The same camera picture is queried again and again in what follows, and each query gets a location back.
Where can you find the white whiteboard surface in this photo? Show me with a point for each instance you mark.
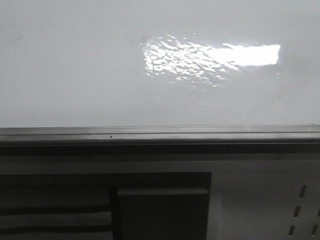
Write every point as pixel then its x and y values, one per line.
pixel 81 63

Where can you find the grey aluminium whiteboard tray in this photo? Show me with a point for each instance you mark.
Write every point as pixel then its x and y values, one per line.
pixel 128 140

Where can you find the dark grey panel box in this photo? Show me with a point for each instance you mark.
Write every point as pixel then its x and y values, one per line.
pixel 163 213

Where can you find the white perforated metal stand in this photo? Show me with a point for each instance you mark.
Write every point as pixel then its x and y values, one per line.
pixel 251 196

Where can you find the dark slatted rack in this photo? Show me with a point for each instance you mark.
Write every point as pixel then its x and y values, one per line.
pixel 76 206

